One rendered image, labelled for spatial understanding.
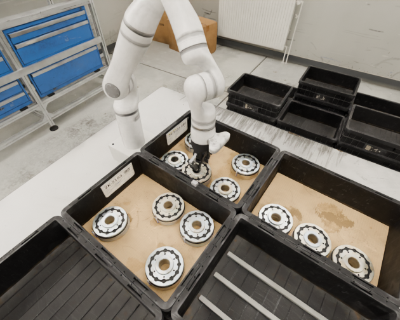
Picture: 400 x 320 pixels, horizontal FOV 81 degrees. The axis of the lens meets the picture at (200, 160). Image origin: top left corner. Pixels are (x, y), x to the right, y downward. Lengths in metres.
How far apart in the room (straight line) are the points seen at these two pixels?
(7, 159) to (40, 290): 1.94
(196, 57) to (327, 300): 0.68
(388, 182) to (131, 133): 1.10
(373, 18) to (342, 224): 2.86
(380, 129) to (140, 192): 1.62
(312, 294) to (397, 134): 1.45
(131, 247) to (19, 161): 1.92
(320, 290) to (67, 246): 0.71
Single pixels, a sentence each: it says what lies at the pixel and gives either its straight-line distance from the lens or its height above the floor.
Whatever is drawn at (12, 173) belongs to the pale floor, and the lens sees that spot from 2.47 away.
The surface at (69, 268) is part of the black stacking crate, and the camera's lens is 0.79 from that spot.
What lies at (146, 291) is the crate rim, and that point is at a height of 0.93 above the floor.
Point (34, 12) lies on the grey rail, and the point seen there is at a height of 0.93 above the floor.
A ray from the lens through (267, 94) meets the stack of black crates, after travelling 1.98.
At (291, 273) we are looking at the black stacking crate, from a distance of 0.75.
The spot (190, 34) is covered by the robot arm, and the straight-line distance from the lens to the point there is 0.61.
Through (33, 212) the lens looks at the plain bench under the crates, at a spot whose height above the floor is 0.70.
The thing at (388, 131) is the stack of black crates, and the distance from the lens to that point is 1.99.
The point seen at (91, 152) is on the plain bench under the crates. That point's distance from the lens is 1.24.
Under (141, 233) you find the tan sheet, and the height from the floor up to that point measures 0.83.
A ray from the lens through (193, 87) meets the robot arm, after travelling 0.58.
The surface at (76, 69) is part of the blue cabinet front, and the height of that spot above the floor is 0.41.
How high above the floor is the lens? 1.50
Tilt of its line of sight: 48 degrees down
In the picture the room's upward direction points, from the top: straight up
